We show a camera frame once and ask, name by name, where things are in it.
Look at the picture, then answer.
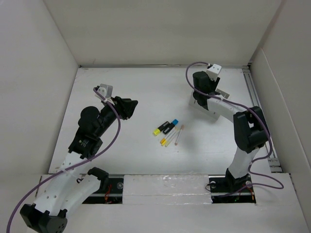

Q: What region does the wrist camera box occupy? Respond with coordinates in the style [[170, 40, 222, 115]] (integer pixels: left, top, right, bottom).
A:
[[95, 83, 113, 99], [206, 64, 222, 81]]

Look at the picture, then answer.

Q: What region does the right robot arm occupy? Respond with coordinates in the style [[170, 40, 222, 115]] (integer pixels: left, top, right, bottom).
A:
[[192, 71, 268, 193]]

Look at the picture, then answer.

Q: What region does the pink cap white pen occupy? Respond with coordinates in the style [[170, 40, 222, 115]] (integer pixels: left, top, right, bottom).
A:
[[174, 125, 185, 146]]

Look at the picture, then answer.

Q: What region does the yellow cap black highlighter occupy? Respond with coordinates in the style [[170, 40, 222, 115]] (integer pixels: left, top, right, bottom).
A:
[[153, 121, 169, 136]]

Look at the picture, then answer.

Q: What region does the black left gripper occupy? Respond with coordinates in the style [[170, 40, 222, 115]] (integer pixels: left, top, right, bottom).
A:
[[95, 96, 137, 137]]

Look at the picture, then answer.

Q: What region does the white foam block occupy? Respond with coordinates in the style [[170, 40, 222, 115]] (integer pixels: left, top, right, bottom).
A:
[[122, 174, 212, 205]]

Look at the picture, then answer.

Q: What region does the yellow cap white pen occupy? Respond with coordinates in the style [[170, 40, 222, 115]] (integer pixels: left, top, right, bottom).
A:
[[160, 127, 177, 146], [165, 129, 179, 147]]

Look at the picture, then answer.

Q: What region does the aluminium rail right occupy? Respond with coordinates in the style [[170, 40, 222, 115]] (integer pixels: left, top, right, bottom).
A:
[[242, 63, 282, 173]]

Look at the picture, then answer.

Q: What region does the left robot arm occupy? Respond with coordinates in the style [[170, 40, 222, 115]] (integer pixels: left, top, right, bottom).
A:
[[20, 96, 138, 233]]

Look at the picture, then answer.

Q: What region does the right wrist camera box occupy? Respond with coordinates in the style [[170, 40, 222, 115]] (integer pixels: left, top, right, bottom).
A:
[[206, 64, 222, 81]]

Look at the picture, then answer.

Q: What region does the blue cap black highlighter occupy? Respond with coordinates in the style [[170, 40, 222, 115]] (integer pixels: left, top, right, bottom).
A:
[[162, 119, 179, 135]]

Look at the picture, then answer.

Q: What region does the white pen holder box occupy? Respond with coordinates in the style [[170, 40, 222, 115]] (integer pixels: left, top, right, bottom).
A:
[[189, 91, 220, 121]]

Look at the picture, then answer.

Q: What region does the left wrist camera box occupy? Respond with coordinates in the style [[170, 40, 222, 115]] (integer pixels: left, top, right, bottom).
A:
[[95, 83, 113, 99]]

